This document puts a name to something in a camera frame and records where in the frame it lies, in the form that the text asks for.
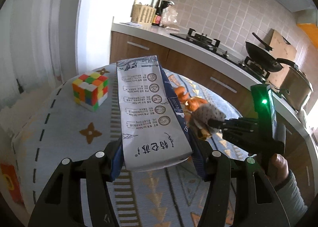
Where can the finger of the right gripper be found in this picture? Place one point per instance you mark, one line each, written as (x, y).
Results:
(241, 124)

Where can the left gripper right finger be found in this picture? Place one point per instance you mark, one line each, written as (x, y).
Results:
(256, 202)

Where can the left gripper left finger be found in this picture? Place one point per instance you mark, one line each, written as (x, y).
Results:
(60, 201)

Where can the white blue milk carton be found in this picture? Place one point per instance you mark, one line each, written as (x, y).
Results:
(153, 126)

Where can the grey sleeve right forearm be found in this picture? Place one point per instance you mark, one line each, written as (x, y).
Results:
(292, 201)

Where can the brown kitchen cabinet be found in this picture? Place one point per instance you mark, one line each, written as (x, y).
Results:
(229, 83)

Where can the person's right hand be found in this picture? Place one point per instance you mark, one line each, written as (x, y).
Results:
(278, 169)

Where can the steel stock pot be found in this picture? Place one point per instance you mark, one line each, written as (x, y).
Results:
(295, 88)

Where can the black frying pan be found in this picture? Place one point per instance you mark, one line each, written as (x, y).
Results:
(262, 56)

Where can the wooden cutting board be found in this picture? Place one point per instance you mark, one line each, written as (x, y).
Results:
(281, 49)

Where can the black gas stove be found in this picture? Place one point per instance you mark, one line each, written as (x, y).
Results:
(213, 46)

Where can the colourful rubik's cube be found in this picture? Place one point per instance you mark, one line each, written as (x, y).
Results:
(90, 90)

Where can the clear plastic bag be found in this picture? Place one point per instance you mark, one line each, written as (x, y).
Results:
(169, 19)

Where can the dark soy sauce bottle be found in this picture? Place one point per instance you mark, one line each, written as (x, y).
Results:
(158, 14)

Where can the beige woven basket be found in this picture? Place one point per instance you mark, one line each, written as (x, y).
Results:
(142, 14)

